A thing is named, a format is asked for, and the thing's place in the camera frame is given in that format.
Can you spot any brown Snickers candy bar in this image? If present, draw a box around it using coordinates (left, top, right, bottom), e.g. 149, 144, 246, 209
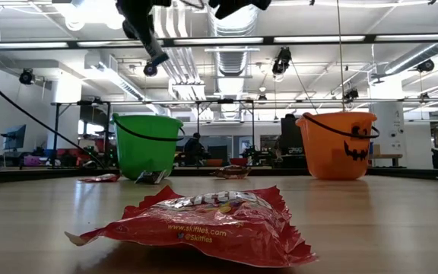
208, 164, 252, 180

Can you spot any red Skittles candy bag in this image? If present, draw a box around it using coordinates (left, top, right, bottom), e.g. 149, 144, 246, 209
65, 185, 319, 269
77, 173, 122, 183

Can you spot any small dark candy wrapper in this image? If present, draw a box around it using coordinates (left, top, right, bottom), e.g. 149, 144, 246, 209
134, 169, 169, 186

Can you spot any green plastic bucket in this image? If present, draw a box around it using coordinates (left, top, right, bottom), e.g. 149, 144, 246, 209
111, 113, 185, 180

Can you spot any black computer monitor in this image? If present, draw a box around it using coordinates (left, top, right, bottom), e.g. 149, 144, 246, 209
281, 113, 303, 149

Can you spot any person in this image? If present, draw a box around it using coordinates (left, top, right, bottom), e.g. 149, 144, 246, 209
184, 132, 207, 167

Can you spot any blue-lit computer monitor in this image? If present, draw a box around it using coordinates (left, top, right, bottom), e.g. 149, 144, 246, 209
4, 124, 27, 150

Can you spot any orange jack-o'-lantern bucket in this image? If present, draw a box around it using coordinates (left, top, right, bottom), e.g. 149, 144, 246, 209
295, 111, 381, 181

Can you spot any wooden bench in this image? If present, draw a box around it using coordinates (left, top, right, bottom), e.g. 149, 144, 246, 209
369, 153, 405, 168

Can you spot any silver ceiling air duct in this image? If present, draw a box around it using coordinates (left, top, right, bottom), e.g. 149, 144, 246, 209
207, 7, 260, 77

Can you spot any black left camera cable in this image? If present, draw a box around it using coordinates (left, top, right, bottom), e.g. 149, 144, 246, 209
179, 0, 205, 11

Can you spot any black ceiling camera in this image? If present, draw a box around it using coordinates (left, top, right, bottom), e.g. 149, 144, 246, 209
416, 59, 436, 74
142, 61, 159, 78
18, 67, 37, 86
271, 47, 293, 76
343, 88, 360, 103

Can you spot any thin hanging cord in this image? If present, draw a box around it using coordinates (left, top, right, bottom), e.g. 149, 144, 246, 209
335, 0, 346, 113

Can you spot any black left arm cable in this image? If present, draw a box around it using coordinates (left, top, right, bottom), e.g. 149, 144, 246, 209
0, 66, 106, 170

